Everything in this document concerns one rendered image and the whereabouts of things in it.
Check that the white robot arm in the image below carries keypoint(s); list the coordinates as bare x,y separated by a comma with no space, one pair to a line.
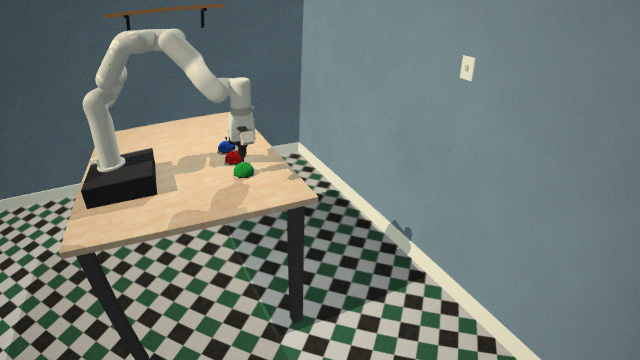
111,73

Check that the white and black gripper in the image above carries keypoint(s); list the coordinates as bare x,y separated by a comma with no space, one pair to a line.
234,133

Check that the red dome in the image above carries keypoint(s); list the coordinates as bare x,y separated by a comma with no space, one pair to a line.
233,157

